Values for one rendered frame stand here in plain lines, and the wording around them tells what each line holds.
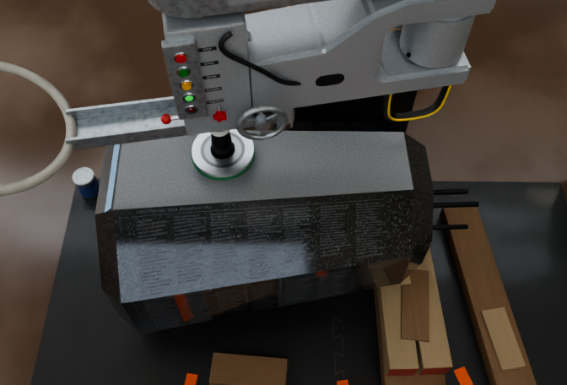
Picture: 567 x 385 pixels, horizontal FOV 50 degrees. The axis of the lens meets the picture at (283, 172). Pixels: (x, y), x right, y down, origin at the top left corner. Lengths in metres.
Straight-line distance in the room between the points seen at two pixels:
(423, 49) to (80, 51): 2.40
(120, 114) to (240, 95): 0.45
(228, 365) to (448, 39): 1.51
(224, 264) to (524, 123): 1.96
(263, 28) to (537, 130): 2.08
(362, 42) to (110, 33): 2.38
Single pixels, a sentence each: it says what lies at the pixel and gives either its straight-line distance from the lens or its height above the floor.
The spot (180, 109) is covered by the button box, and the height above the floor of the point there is 1.27.
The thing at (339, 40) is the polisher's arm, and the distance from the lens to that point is 1.65.
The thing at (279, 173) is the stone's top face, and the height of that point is 0.82.
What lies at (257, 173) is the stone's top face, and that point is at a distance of 2.09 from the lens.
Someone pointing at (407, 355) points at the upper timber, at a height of 0.21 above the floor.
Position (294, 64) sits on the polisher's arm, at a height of 1.36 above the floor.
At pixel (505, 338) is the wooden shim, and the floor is 0.11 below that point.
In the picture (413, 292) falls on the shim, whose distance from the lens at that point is 2.59.
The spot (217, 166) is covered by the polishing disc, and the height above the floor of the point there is 0.88.
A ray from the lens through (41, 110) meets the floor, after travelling 3.54.
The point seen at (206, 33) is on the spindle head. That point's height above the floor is 1.52.
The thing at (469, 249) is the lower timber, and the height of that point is 0.09.
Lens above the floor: 2.58
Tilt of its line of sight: 57 degrees down
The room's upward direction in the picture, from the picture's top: straight up
